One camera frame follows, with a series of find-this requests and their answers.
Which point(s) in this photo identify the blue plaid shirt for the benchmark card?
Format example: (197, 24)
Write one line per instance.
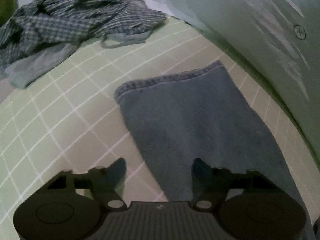
(45, 22)

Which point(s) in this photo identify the light blue grey garment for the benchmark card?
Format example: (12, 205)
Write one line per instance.
(23, 72)

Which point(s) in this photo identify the light blue carrot print quilt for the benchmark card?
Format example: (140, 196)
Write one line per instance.
(280, 38)

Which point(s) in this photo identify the blue denim jeans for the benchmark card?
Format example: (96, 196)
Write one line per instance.
(177, 118)

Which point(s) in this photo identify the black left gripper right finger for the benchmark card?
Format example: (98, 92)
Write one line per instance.
(210, 186)

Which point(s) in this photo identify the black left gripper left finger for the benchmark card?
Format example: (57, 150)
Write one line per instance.
(104, 182)

